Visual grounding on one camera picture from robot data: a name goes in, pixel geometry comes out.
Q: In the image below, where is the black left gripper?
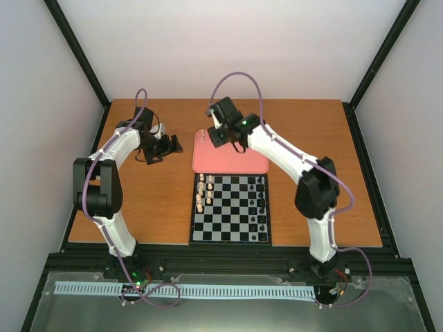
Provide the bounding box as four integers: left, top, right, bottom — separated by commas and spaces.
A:
139, 134, 183, 165

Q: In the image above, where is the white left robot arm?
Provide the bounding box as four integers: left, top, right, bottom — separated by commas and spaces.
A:
73, 107, 183, 279

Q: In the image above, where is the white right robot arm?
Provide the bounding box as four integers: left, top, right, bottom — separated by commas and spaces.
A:
206, 97, 340, 280

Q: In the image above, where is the pink plastic tray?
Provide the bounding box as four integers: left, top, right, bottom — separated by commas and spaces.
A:
192, 129, 269, 174

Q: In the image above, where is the black white chessboard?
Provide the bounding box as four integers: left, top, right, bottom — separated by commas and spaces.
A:
189, 173, 272, 246

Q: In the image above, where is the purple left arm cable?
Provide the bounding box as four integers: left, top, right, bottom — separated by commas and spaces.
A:
82, 88, 181, 309

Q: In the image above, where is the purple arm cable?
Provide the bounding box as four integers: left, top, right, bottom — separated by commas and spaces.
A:
209, 71, 372, 308
82, 88, 181, 309

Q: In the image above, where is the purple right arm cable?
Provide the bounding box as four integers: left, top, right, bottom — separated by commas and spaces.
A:
209, 71, 372, 308

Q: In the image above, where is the left black frame post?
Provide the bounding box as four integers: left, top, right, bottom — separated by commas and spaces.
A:
44, 0, 111, 110

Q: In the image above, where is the black frame post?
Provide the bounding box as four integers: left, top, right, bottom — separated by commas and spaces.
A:
348, 0, 423, 109
44, 0, 111, 110

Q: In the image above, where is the black aluminium frame base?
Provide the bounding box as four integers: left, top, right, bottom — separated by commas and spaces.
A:
22, 100, 435, 331

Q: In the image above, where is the light blue slotted cable duct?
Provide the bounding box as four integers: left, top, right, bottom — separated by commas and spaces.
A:
53, 281, 316, 302

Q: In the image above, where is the right black frame post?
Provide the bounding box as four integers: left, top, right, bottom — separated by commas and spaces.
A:
348, 0, 423, 109

